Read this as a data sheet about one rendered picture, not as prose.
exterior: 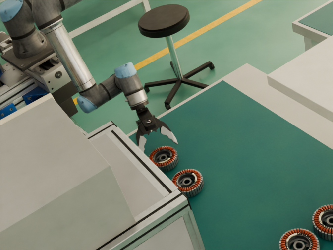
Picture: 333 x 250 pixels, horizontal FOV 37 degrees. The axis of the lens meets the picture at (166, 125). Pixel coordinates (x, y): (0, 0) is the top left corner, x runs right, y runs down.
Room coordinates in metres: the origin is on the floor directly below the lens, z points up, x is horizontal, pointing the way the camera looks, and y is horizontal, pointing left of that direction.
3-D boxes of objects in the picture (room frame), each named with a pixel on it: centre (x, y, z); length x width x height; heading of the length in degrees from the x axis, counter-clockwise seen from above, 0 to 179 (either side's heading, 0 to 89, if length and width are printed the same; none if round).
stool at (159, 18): (2.95, -0.22, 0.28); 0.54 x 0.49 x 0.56; 20
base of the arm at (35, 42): (2.10, 0.47, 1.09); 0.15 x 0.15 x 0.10
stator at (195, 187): (1.25, -0.01, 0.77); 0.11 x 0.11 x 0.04
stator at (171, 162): (1.41, 0.05, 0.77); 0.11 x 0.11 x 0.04
